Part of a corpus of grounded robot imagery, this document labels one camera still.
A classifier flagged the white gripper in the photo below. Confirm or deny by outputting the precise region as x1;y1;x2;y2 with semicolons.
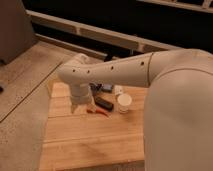
70;84;92;114

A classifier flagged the small blue grey object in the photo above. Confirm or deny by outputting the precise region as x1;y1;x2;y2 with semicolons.
101;84;113;93

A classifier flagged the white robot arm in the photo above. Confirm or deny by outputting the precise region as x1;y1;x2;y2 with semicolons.
58;49;213;171

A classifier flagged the grey cabinet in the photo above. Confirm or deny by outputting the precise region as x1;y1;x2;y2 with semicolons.
0;0;37;64

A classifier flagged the small white object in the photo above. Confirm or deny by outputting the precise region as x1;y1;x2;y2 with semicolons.
114;85;123;95

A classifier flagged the white window frame rail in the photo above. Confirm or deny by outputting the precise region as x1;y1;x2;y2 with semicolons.
27;10;178;53

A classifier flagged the red orange pepper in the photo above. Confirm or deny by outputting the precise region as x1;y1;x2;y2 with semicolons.
86;108;109;117

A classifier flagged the black rectangular block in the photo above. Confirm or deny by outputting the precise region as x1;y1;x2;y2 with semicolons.
94;97;114;111

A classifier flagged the white paper cup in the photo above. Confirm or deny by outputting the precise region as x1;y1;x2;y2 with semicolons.
117;93;132;113

